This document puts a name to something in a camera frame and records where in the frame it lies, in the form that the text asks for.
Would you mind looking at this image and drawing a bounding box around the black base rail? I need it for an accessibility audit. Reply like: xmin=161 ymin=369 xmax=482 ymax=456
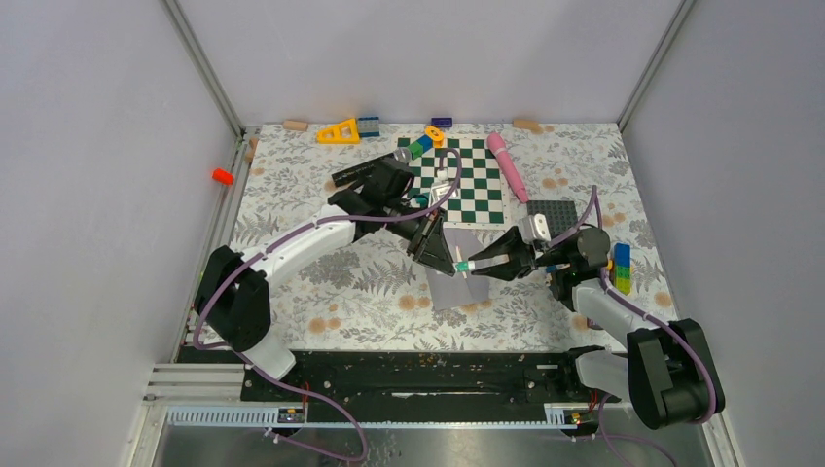
xmin=241 ymin=347 xmax=624 ymax=427

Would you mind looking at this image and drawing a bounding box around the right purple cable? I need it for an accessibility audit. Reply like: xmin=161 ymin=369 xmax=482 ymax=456
xmin=548 ymin=185 xmax=718 ymax=467

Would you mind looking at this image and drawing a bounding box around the yellow triangle toy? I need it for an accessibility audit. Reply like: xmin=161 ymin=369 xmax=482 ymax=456
xmin=316 ymin=118 xmax=361 ymax=145

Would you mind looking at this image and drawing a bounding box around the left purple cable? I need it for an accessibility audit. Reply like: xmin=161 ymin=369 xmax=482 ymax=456
xmin=193 ymin=148 xmax=464 ymax=465

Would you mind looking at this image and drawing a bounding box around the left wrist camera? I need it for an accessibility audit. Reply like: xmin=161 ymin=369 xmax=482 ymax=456
xmin=428 ymin=167 xmax=460 ymax=209

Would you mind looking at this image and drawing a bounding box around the purple cable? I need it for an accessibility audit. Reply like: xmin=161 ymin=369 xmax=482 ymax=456
xmin=193 ymin=148 xmax=464 ymax=465
xmin=548 ymin=185 xmax=718 ymax=467

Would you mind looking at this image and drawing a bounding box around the blue lego brick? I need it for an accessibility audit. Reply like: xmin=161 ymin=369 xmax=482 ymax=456
xmin=356 ymin=116 xmax=380 ymax=138

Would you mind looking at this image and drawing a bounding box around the purple lego brick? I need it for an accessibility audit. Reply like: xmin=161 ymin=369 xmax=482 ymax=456
xmin=430 ymin=117 xmax=453 ymax=128

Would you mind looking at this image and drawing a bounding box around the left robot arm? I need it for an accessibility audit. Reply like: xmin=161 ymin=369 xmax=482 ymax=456
xmin=193 ymin=157 xmax=460 ymax=400

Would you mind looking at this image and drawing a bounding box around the colourful block chain toy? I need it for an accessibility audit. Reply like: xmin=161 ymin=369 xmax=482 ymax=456
xmin=407 ymin=126 xmax=446 ymax=160

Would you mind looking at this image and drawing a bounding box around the wooden cylinder block right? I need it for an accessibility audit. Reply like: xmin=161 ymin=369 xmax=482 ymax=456
xmin=512 ymin=119 xmax=543 ymax=134

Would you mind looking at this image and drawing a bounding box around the wooden cylinder block left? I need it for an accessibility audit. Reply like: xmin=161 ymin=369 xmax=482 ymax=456
xmin=282 ymin=120 xmax=309 ymax=132

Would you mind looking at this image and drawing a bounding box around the black toy microphone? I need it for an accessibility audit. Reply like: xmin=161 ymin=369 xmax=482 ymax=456
xmin=332 ymin=147 xmax=413 ymax=188

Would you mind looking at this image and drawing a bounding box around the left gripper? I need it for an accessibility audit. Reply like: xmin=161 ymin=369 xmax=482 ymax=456
xmin=383 ymin=198 xmax=455 ymax=275

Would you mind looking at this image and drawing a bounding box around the wooden cylinder block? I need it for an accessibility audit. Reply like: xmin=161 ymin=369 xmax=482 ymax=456
xmin=512 ymin=119 xmax=543 ymax=134
xmin=282 ymin=120 xmax=309 ymax=132

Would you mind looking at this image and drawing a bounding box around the floral table cloth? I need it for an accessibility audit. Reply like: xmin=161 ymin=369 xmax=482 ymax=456
xmin=231 ymin=124 xmax=676 ymax=352

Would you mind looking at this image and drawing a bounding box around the grey lego baseplate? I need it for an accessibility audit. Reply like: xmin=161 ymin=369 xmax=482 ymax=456
xmin=526 ymin=199 xmax=580 ymax=237

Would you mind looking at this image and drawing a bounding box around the rainbow lego stack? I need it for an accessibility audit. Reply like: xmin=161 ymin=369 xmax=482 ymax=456
xmin=611 ymin=242 xmax=632 ymax=296

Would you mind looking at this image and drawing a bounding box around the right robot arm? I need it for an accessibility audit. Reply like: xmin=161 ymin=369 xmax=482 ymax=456
xmin=467 ymin=227 xmax=726 ymax=429

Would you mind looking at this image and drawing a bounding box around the green white chessboard mat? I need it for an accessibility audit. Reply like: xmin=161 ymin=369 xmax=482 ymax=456
xmin=408 ymin=135 xmax=511 ymax=230

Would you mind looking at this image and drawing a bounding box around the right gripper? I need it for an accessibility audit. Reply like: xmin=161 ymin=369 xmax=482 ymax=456
xmin=468 ymin=226 xmax=572 ymax=283

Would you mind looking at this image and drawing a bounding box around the small green white bottle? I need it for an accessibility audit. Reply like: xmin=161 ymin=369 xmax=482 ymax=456
xmin=454 ymin=261 xmax=478 ymax=273

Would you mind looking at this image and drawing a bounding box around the orange cap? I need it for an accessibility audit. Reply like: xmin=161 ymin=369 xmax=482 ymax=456
xmin=211 ymin=168 xmax=235 ymax=186

